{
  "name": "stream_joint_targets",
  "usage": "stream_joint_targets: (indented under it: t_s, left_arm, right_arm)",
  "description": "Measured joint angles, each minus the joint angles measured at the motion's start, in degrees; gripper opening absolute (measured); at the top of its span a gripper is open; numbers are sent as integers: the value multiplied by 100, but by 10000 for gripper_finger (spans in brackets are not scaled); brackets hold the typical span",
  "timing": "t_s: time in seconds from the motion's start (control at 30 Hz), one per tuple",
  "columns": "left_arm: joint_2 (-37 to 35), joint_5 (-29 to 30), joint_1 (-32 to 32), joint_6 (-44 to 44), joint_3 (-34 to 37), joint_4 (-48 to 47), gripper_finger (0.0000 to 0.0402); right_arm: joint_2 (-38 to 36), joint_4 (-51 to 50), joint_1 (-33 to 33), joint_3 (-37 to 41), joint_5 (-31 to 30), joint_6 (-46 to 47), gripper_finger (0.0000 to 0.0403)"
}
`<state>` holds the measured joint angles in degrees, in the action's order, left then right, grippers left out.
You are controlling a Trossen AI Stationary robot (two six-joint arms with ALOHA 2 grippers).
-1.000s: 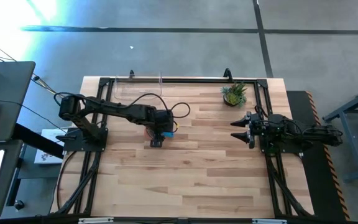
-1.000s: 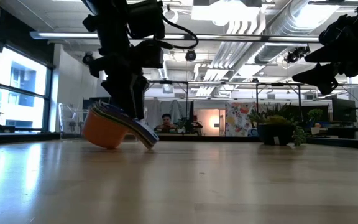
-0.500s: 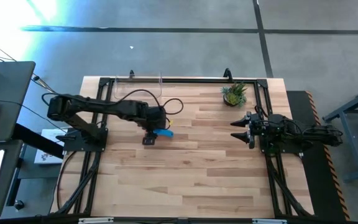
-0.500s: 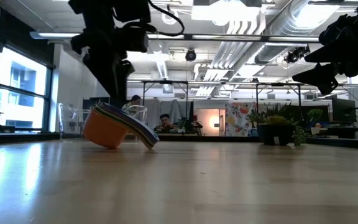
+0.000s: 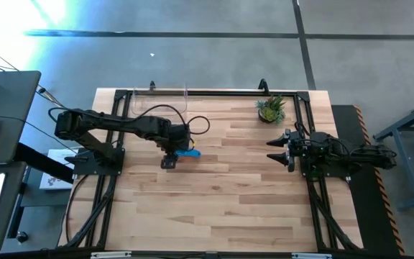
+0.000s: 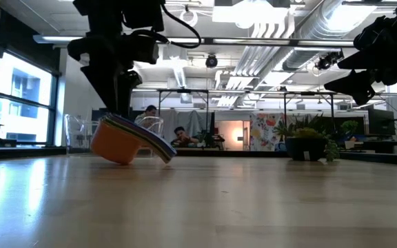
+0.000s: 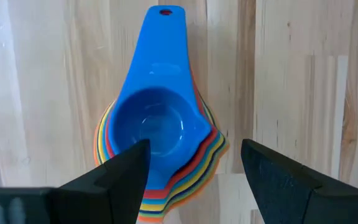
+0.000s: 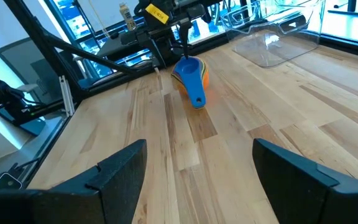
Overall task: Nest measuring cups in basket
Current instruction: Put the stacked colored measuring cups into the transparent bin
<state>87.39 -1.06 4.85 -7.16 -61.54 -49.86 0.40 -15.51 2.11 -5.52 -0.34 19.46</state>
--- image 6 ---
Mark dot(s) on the green measuring cup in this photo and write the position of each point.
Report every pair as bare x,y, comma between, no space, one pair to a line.
150,149

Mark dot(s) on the grey cloth cover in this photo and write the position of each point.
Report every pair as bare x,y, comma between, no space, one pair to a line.
193,120

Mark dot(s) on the small green desk plant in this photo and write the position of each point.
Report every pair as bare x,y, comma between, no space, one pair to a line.
349,126

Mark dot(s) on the stack of colourful cups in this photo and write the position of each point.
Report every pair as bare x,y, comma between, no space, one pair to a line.
115,144

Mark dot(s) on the black background station frame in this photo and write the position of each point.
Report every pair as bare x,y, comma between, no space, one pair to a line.
184,90

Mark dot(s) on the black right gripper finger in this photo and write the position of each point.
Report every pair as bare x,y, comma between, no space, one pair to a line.
357,86
371,63

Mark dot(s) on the person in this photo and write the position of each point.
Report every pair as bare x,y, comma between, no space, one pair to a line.
150,112
181,132

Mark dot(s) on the white ceiling duct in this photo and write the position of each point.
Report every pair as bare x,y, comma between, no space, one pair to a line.
250,63

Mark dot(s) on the round black ceiling speaker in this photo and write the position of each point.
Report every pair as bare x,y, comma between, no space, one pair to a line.
211,61

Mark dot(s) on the teal blue measuring cup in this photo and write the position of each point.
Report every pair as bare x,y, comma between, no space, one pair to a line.
150,144

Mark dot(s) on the black computer monitor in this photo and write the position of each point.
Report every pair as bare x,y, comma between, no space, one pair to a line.
361,125
381,122

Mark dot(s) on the clear plastic basket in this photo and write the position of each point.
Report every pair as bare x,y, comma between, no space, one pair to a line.
155,125

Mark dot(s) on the succulent plant in black pot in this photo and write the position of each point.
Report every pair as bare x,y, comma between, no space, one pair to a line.
305,149

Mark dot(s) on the red measuring cup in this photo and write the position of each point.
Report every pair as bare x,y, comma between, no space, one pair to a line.
150,139

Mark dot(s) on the overhead light bar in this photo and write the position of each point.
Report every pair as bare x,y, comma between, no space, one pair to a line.
253,42

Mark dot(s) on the yellow measuring cup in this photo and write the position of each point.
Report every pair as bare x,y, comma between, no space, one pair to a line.
150,142

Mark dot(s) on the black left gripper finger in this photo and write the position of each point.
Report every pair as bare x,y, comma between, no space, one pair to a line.
105,86
124,93

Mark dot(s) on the bright blue measuring cup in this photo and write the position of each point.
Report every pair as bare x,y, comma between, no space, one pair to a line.
150,137

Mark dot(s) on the large window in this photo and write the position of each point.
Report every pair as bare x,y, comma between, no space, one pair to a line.
22,86

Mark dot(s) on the floral cloth with orange flowers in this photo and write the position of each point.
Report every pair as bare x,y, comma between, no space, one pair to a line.
265,132

